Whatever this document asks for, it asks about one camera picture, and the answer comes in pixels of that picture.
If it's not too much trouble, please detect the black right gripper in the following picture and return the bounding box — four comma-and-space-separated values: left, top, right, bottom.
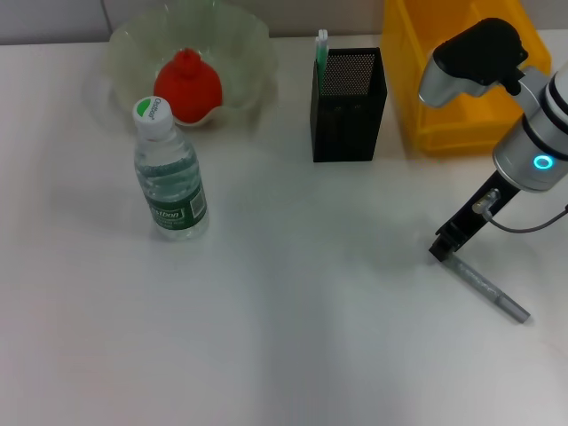
429, 170, 520, 262

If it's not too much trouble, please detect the grey pen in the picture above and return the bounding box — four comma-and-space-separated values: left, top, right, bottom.
447, 256, 532, 324

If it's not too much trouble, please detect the mint green utility knife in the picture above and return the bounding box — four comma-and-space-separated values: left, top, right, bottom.
315, 28, 330, 75

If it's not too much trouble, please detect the clear green-label water bottle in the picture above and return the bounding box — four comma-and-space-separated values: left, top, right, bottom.
131, 95, 210, 243

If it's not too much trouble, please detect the red pomegranate toy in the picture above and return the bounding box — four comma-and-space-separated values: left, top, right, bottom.
154, 48, 223, 125

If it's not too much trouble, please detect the black mesh pen holder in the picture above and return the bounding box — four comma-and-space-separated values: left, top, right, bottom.
310, 47, 389, 163

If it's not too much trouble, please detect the pale green glass fruit bowl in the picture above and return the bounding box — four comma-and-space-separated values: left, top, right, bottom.
104, 0, 280, 138

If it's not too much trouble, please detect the yellow plastic bin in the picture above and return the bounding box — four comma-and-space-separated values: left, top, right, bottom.
381, 0, 554, 156

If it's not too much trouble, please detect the grey right wrist cable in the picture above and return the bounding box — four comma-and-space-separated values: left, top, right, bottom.
472, 188, 568, 233

